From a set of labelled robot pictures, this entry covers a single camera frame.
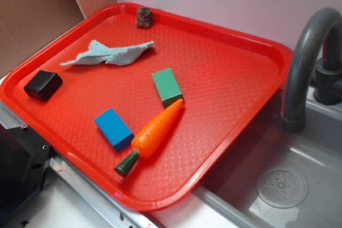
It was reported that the light blue cloth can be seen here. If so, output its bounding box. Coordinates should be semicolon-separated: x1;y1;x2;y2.
60;40;154;66

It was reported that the small brown animal figurine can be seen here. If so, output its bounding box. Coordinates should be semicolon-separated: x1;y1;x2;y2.
135;6;154;29

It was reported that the grey sink basin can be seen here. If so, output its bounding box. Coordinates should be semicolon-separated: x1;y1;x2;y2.
194;93;341;227

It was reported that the round sink drain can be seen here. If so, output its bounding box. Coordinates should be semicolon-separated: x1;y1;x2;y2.
256;166;309;209

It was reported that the orange toy carrot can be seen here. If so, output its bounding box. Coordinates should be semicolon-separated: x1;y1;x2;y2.
114;99;184;178

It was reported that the grey curved faucet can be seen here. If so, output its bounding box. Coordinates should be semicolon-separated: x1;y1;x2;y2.
281;7;341;133

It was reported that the red plastic tray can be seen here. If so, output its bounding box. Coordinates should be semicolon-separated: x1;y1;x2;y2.
1;3;292;212

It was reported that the green rectangular block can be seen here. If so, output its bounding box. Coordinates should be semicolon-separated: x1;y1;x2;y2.
152;68;184;108

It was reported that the black rectangular block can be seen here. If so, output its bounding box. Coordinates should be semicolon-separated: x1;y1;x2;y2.
24;70;63;102

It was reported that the brown cardboard panel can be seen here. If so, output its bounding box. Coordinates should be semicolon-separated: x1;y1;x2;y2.
1;0;116;77

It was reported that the black metal mount bracket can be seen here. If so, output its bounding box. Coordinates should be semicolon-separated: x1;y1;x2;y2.
1;126;52;227

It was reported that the silver aluminium rail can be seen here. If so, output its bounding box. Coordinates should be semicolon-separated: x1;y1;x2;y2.
0;102;161;228

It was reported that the blue rectangular block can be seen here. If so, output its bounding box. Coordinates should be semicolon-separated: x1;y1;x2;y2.
95;109;134;152

